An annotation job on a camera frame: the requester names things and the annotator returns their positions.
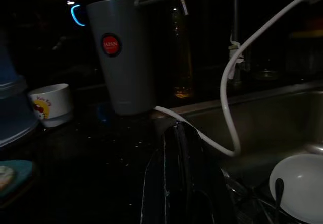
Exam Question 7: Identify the blue glowing light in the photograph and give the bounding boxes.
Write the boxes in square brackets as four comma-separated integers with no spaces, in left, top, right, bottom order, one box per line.
[70,4,86,27]

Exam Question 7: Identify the grey water filter tumbler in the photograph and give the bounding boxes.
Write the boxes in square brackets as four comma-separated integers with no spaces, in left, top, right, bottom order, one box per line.
[86,0,189,116]

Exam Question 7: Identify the white tiered container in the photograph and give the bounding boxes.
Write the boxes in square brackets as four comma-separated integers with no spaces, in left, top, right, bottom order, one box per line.
[0,38,40,148]

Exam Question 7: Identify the dark sponge holder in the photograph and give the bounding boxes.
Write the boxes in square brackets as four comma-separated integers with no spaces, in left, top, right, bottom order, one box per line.
[286,31,323,80]

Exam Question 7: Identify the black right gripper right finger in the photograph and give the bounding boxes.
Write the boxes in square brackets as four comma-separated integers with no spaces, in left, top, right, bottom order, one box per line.
[176,122,234,224]

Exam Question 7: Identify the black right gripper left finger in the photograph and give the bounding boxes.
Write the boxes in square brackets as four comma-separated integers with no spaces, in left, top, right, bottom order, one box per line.
[139,122,193,224]

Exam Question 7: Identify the stainless steel sink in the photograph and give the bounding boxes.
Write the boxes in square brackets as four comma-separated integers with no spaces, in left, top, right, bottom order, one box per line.
[151,79,323,224]

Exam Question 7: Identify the yellow oil bottle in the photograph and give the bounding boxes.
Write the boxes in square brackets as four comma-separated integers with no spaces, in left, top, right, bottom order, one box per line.
[171,7,195,99]

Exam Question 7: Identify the white flexible hose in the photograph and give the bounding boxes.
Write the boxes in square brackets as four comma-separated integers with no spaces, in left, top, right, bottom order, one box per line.
[154,0,323,157]

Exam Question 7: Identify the metal faucet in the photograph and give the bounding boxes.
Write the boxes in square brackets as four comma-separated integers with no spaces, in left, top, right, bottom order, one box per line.
[228,0,252,86]

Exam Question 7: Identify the white printed cup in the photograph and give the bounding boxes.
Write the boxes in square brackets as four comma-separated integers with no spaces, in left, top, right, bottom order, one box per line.
[27,83,74,128]

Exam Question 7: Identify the teal plate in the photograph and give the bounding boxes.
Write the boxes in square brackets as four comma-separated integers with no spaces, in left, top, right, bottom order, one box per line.
[0,159,35,202]

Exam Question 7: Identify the small spoon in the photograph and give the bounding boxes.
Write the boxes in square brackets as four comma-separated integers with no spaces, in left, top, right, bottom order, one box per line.
[274,177,286,218]

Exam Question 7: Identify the floral print round plate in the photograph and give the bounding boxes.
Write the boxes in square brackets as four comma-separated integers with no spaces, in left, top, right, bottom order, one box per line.
[0,165,18,187]

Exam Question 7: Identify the yellow sponge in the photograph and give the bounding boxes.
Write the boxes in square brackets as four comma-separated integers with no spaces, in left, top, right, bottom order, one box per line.
[301,29,323,38]

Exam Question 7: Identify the metal utensil bundle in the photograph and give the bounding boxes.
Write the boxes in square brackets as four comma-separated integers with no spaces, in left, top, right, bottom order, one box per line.
[224,176,291,224]

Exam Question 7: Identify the white bowl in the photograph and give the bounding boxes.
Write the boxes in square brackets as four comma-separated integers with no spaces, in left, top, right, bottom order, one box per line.
[268,153,323,221]

